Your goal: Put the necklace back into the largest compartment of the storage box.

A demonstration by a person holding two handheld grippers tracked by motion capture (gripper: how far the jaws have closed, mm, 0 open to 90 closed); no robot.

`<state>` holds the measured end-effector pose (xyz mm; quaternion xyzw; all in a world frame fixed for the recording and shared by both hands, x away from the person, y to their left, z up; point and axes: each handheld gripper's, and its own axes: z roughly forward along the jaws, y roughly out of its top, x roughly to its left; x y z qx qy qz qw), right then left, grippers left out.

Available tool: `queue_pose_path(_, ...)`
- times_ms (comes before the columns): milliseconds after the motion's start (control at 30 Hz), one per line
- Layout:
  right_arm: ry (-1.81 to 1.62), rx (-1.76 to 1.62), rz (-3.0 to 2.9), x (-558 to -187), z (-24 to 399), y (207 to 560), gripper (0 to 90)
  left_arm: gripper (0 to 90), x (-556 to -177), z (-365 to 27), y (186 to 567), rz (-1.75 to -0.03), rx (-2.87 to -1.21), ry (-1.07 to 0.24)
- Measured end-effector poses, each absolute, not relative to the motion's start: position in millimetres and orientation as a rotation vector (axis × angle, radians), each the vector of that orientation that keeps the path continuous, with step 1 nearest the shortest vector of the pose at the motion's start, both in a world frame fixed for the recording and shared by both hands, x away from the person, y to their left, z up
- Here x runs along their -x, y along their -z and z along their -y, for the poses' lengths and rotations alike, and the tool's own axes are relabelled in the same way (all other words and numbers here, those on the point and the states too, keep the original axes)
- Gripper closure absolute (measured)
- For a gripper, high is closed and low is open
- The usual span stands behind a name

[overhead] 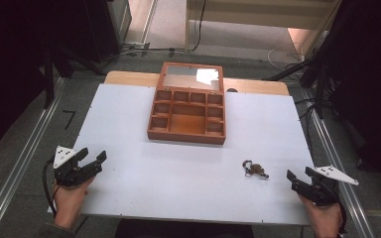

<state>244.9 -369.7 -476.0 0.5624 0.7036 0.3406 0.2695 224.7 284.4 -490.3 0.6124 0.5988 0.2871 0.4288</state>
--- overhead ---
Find person's left hand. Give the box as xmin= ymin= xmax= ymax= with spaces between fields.
xmin=52 ymin=176 xmax=95 ymax=230

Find person's dark clothing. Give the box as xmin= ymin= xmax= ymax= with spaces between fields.
xmin=114 ymin=218 xmax=255 ymax=238

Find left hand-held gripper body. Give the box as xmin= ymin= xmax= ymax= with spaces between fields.
xmin=52 ymin=145 xmax=104 ymax=188

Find beige wooden furniture frame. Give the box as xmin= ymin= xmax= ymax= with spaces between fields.
xmin=184 ymin=0 xmax=343 ymax=58

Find dark cabinet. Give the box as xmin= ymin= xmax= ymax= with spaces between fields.
xmin=78 ymin=0 xmax=133 ymax=64

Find black hanging cable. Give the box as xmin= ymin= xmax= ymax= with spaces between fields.
xmin=190 ymin=0 xmax=207 ymax=54

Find white board sheet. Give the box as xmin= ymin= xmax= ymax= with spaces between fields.
xmin=48 ymin=82 xmax=315 ymax=226

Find metal floor rail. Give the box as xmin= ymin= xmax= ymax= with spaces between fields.
xmin=0 ymin=77 xmax=66 ymax=238
xmin=301 ymin=88 xmax=378 ymax=238

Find brown beaded bracelet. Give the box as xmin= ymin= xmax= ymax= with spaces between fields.
xmin=241 ymin=159 xmax=270 ymax=180

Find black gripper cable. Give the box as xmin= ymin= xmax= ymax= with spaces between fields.
xmin=336 ymin=197 xmax=349 ymax=236
xmin=42 ymin=157 xmax=60 ymax=218

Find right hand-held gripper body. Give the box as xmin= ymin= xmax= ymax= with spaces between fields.
xmin=292 ymin=165 xmax=360 ymax=207

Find wooden compartment box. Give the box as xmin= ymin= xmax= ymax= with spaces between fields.
xmin=147 ymin=60 xmax=227 ymax=146

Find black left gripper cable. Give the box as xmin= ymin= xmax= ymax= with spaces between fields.
xmin=42 ymin=157 xmax=60 ymax=218

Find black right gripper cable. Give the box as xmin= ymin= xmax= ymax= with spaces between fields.
xmin=336 ymin=197 xmax=349 ymax=236

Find white floor cable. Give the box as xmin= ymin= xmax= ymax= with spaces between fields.
xmin=266 ymin=43 xmax=307 ymax=72

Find black metal stand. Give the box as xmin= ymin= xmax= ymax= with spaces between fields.
xmin=263 ymin=39 xmax=338 ymax=121
xmin=42 ymin=41 xmax=108 ymax=111

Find black floor cables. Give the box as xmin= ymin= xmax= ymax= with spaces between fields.
xmin=100 ymin=42 xmax=188 ymax=63

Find person's right hand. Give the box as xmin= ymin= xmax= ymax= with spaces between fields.
xmin=298 ymin=192 xmax=344 ymax=238

